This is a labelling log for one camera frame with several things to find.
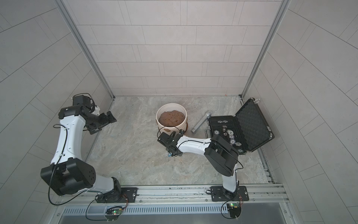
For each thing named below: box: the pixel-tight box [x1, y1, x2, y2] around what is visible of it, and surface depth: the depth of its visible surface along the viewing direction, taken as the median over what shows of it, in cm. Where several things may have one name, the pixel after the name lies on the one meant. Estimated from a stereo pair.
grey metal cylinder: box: [191, 111, 212, 134], surface depth 101 cm
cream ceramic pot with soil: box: [155, 102, 188, 136], surface depth 92 cm
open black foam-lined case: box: [208, 98, 275, 155], surface depth 89 cm
